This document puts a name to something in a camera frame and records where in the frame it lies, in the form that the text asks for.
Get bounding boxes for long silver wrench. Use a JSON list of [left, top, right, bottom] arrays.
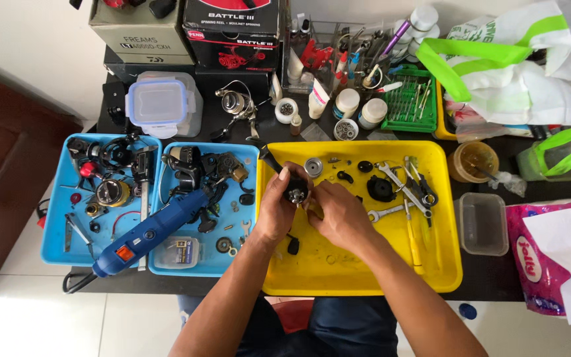
[[375, 162, 433, 219]]

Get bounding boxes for flat black box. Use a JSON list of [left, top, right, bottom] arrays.
[[103, 46, 274, 100]]

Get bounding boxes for pink tissue pack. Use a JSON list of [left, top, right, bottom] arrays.
[[505, 199, 571, 325]]

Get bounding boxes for black and red reel box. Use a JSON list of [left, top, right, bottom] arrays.
[[182, 0, 281, 74]]

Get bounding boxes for yellow handled screwdriver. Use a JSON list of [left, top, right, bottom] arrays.
[[403, 197, 425, 276]]

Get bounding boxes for heap of disassembled reel parts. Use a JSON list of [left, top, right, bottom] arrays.
[[62, 135, 160, 258]]

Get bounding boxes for short silver wrench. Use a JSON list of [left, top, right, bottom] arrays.
[[367, 201, 416, 223]]

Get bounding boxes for black fishing reel body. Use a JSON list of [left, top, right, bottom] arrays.
[[258, 145, 311, 205]]

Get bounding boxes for purple pen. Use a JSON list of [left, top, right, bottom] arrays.
[[382, 18, 412, 57]]

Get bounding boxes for white squeeze tube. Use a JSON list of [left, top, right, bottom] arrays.
[[308, 78, 331, 120]]

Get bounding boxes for brown wooden door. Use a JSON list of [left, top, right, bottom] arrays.
[[0, 63, 84, 301]]

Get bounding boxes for person's blue jeans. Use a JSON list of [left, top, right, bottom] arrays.
[[176, 295, 400, 357]]

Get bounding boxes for heap of black reel parts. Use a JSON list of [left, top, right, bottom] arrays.
[[159, 145, 259, 258]]

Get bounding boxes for black handled pliers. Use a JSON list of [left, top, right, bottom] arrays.
[[403, 156, 439, 209]]

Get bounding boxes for yellow plastic tray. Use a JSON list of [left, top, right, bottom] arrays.
[[256, 140, 464, 297]]

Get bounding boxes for white bag with green handles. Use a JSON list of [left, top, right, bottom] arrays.
[[416, 0, 571, 179]]

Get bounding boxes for black round rotor part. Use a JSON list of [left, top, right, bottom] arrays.
[[366, 175, 398, 203]]

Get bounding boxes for small white tub of bearings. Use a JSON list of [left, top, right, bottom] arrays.
[[275, 98, 299, 125]]

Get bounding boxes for silver round spool part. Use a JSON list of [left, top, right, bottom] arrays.
[[304, 157, 324, 179]]

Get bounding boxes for small yellow tray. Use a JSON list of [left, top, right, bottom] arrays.
[[433, 81, 461, 141]]

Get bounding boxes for amber plastic cup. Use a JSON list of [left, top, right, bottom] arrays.
[[446, 141, 500, 184]]

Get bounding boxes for black device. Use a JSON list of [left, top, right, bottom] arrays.
[[101, 81, 128, 128]]

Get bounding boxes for black power cable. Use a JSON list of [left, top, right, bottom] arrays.
[[62, 271, 99, 294]]

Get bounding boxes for blue plastic tray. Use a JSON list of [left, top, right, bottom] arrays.
[[148, 142, 261, 277], [41, 133, 163, 267]]

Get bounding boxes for clear cup with green strap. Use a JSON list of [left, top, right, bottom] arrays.
[[515, 140, 571, 182]]

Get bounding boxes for small white bottle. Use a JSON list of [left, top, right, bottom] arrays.
[[269, 72, 284, 106]]

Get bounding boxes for blue rotary tool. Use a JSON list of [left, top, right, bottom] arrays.
[[92, 188, 212, 278]]

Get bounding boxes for person's right hand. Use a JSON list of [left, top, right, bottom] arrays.
[[307, 179, 381, 250]]

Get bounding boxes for white plastic jar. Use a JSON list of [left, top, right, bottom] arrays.
[[332, 88, 361, 121], [358, 98, 389, 131]]

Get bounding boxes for clear organizer with tools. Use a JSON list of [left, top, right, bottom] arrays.
[[281, 19, 396, 96]]

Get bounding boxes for crumpled clear plastic wrap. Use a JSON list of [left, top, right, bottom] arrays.
[[488, 171, 528, 198]]

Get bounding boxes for silver spinning reel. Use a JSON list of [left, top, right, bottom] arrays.
[[209, 80, 272, 142]]

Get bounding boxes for green screwdriver bit set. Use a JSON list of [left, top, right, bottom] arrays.
[[381, 64, 438, 134]]

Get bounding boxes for red stool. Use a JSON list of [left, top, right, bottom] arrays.
[[271, 297, 316, 334]]

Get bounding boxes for red object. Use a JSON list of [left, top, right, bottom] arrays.
[[36, 198, 51, 229]]

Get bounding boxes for small round tub of washers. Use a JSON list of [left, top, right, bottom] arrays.
[[333, 118, 360, 142]]

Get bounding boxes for group of white bottles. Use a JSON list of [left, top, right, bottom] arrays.
[[394, 4, 441, 63]]

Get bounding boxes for person's left hand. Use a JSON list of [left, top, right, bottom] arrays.
[[254, 161, 313, 244]]

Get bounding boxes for empty clear plastic tub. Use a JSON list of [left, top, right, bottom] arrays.
[[454, 192, 510, 257]]

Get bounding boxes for clear container with blue-rimmed lid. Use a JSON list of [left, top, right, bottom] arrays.
[[125, 71, 204, 139]]

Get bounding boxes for grey cardboard reel box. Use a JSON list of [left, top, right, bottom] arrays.
[[89, 0, 196, 66]]

